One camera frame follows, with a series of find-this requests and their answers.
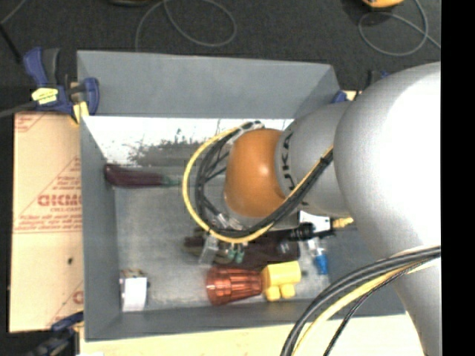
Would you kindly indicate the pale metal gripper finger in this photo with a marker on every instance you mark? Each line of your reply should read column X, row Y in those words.
column 208, row 250

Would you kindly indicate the grey metal bin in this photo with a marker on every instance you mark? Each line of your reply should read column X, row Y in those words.
column 159, row 221

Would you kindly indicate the yellow toy block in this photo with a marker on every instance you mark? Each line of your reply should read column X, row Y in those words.
column 282, row 274

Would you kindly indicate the small white box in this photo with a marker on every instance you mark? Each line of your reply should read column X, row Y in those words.
column 134, row 291

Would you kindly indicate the clear bottle with blue cap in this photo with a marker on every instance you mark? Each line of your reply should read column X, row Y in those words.
column 320, row 262

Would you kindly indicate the red-brown flat block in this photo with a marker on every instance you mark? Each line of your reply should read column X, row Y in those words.
column 130, row 176

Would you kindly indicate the brown cardboard board, red print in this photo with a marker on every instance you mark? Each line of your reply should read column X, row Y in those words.
column 44, row 258

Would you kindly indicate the black cylinder on white bracket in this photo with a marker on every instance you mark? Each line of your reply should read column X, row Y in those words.
column 305, row 231

